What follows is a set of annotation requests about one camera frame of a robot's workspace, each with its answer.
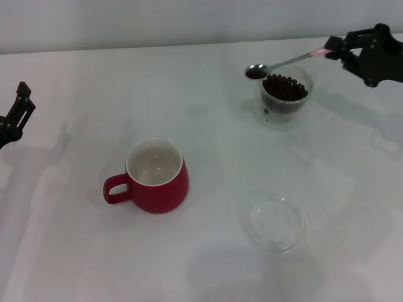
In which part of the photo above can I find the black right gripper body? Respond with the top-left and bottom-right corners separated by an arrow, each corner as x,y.
358,33 -> 403,87

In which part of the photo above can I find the pink-handled metal spoon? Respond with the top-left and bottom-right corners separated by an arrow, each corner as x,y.
244,46 -> 334,80

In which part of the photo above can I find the red ceramic mug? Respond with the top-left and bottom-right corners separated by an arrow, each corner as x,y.
103,138 -> 190,215

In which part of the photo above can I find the pile of coffee beans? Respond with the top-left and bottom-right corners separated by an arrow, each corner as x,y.
262,74 -> 309,114

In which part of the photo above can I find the clear glass saucer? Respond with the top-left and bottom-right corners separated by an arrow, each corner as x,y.
241,196 -> 308,254

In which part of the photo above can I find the clear double-wall glass cup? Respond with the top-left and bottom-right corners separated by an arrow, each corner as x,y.
251,64 -> 315,130

